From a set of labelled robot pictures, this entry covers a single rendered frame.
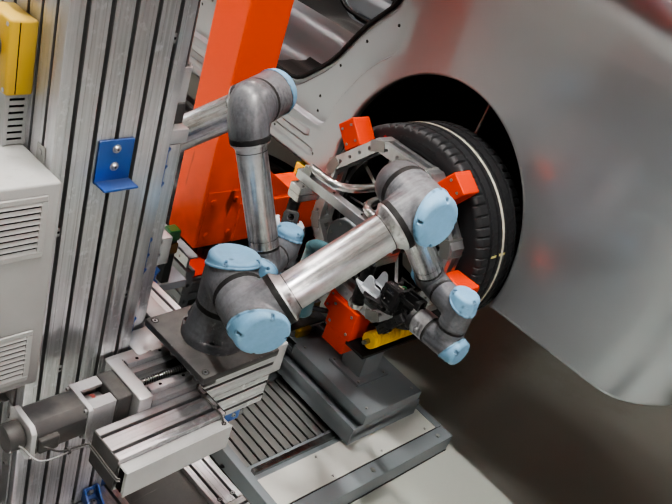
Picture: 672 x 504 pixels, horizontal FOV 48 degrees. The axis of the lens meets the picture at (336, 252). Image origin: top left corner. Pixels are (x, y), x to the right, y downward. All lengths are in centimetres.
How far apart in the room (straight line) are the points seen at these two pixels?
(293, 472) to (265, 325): 111
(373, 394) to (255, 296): 125
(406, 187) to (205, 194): 105
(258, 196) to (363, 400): 111
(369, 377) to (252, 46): 122
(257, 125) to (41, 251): 57
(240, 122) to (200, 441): 70
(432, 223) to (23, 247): 77
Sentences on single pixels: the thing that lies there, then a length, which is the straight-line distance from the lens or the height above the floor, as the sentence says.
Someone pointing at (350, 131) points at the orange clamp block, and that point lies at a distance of 234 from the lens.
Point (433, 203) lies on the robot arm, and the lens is 152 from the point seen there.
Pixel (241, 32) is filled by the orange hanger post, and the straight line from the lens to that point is 228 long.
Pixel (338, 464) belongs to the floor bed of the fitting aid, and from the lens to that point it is 262.
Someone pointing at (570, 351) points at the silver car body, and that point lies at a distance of 229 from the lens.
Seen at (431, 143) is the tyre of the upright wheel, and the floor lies 116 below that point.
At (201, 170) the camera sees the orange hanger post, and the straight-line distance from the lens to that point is 248.
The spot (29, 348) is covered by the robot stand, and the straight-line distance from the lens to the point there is 157.
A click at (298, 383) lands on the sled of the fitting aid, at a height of 13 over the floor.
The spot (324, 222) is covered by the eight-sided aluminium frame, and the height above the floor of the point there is 75.
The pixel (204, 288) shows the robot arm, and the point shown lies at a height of 96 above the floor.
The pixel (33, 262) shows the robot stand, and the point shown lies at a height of 107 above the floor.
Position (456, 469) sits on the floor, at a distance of 293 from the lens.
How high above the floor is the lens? 190
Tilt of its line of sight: 29 degrees down
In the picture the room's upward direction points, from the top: 19 degrees clockwise
